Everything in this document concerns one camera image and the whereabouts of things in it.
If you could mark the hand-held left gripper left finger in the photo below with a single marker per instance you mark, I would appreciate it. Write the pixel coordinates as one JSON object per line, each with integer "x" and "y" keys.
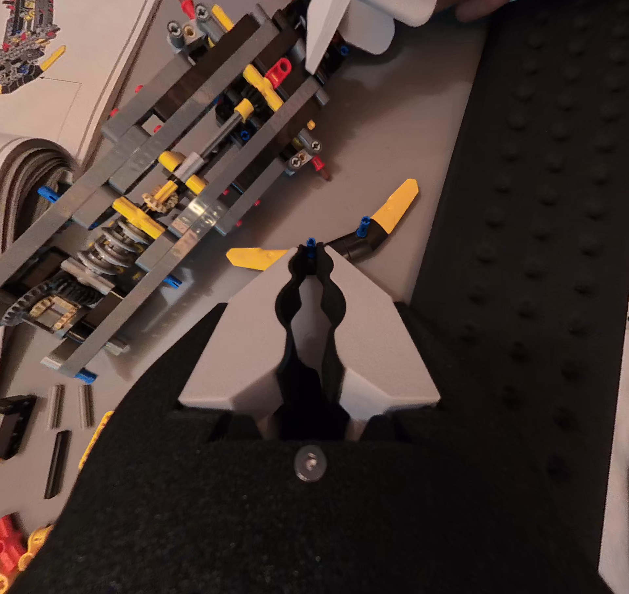
{"x": 236, "y": 353}

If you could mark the instruction booklet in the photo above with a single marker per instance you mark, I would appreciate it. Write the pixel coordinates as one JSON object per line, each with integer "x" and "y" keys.
{"x": 98, "y": 39}

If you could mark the lego car chassis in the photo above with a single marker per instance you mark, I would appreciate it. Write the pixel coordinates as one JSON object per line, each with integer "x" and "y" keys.
{"x": 172, "y": 161}

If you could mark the pile of yellow lego pieces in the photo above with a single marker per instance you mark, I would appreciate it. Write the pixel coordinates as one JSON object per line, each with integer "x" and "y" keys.
{"x": 34, "y": 540}

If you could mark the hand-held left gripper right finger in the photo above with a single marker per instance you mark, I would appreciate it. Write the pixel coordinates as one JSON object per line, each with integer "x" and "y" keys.
{"x": 383, "y": 353}

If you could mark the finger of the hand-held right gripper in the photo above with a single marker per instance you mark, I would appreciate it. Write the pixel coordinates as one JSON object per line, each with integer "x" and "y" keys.
{"x": 329, "y": 4}

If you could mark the small yellow lego piece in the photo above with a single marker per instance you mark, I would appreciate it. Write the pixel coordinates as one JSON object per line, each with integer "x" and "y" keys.
{"x": 395, "y": 206}

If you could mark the grey lego axle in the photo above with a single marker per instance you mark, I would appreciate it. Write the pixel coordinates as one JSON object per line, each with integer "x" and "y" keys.
{"x": 86, "y": 406}
{"x": 55, "y": 407}

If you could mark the black yellow lego piece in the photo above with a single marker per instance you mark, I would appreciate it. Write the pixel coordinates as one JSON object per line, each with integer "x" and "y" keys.
{"x": 14, "y": 427}

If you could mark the black lego pin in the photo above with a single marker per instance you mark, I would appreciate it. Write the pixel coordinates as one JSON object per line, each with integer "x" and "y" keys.
{"x": 56, "y": 464}

